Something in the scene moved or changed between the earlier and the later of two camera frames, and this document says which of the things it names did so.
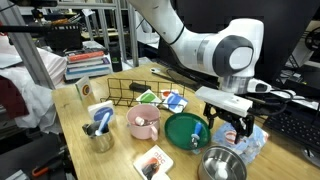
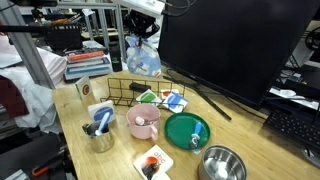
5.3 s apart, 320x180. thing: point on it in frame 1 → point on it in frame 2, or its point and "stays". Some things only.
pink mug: [143, 121] stays
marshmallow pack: [250, 146] → [143, 60]
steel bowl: [221, 162] stays
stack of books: [87, 64] stays
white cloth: [39, 100] stays
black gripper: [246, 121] → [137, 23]
